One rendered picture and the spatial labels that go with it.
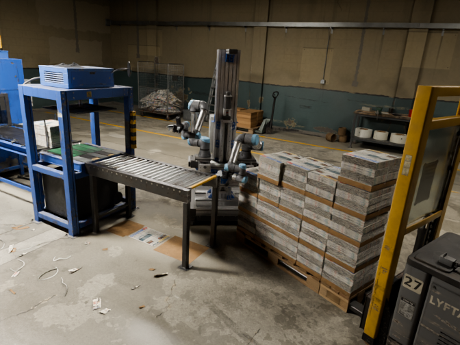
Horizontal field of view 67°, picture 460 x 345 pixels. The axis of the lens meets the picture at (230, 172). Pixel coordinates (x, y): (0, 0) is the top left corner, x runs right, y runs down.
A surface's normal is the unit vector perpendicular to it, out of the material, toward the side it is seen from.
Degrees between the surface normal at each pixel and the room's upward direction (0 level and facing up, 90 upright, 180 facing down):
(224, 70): 90
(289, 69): 90
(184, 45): 90
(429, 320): 90
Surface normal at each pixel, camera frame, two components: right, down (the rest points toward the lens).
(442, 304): -0.78, 0.15
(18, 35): 0.87, 0.20
